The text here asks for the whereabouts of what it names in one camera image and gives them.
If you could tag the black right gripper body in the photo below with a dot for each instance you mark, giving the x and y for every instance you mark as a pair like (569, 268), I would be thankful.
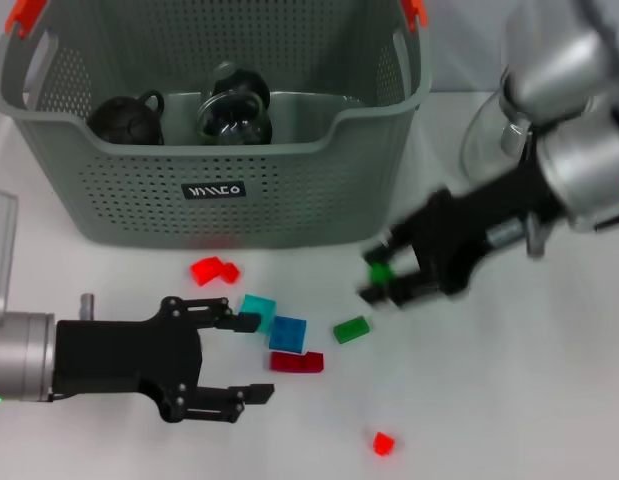
(464, 235)

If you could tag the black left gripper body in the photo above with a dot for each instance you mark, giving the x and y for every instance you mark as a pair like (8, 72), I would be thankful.
(124, 355)

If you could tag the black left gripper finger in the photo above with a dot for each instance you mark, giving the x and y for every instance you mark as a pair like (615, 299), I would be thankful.
(219, 402)
(214, 312)

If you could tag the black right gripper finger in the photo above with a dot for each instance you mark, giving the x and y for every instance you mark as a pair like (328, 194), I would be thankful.
(399, 292)
(389, 247)

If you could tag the green toy brick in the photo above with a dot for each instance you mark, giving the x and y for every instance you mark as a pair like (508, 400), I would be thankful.
(351, 330)
(379, 272)

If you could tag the bright orange-red toy brick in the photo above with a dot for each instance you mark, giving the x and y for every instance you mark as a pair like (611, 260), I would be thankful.
(205, 271)

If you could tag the small orange-red toy brick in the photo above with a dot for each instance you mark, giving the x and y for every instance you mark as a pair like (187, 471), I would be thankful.
(383, 444)

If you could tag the glass teacup with black sleeve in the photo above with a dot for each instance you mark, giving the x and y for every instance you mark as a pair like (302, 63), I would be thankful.
(244, 80)
(234, 122)

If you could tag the grey-green perforated plastic storage bin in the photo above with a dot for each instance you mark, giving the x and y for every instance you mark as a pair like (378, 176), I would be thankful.
(289, 200)

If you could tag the teal square toy plate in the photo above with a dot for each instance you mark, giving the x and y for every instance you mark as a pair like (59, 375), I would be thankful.
(261, 306)

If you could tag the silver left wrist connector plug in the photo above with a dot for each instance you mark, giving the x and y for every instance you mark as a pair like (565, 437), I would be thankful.
(87, 306)

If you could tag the blue square toy brick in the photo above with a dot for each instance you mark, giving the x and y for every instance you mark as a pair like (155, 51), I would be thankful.
(288, 334)

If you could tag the dark red long toy brick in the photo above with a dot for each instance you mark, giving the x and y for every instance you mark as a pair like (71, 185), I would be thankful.
(299, 362)

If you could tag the black clay teapot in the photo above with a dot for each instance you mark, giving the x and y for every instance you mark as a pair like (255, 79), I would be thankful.
(124, 122)

